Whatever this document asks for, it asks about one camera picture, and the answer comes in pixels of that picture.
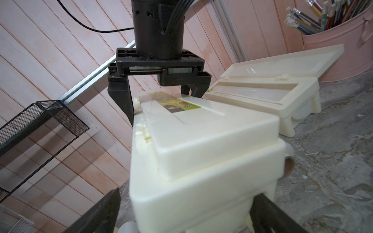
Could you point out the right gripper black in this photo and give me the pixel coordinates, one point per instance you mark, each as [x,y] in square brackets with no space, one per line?
[186,71]

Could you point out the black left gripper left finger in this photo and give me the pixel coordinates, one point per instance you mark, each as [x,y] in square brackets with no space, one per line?
[101,218]

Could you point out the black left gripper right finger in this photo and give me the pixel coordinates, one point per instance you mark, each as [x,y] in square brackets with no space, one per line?
[269,218]

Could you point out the cream dispenser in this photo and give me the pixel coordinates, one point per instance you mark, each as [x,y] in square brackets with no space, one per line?
[196,165]
[285,85]

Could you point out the plastic wrap roll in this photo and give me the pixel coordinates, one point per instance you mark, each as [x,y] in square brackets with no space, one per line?
[129,227]
[289,161]

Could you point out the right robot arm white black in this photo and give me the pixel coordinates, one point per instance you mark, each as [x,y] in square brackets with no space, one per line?
[158,28]

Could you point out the pencil holder with pencils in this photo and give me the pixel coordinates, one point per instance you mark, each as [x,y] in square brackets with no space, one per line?
[338,38]

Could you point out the white wire mesh shelf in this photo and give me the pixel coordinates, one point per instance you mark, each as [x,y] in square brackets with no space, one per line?
[11,222]

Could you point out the black wire mesh basket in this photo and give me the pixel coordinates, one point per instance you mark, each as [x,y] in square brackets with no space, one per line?
[33,138]

